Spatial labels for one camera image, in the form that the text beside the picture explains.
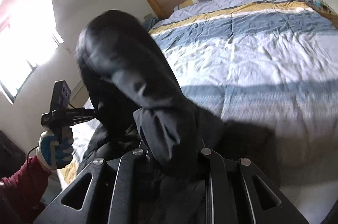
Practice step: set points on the dark cloth beside bed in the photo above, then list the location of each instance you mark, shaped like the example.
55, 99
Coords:
149, 23

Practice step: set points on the wall radiator cover panels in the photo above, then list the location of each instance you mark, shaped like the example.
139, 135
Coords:
79, 96

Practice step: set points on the items on nightstand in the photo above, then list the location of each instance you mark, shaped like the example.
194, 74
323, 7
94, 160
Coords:
318, 5

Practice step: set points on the striped duvet on bed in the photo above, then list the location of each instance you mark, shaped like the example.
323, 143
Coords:
271, 63

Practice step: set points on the black puffer coat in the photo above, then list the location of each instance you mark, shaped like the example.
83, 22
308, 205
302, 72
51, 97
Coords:
138, 99

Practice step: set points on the wooden nightstand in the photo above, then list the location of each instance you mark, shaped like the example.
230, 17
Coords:
333, 18

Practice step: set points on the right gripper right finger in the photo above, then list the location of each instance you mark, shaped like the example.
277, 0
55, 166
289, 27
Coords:
239, 192

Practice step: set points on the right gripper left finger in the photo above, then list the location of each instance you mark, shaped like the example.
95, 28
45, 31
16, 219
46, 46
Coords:
104, 192

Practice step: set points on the left hand blue white glove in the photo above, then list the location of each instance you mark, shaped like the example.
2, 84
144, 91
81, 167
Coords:
52, 154

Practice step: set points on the bright window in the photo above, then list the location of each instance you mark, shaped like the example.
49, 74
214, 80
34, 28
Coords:
29, 39

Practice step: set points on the red sleeve left forearm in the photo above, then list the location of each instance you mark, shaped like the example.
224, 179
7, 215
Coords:
22, 192

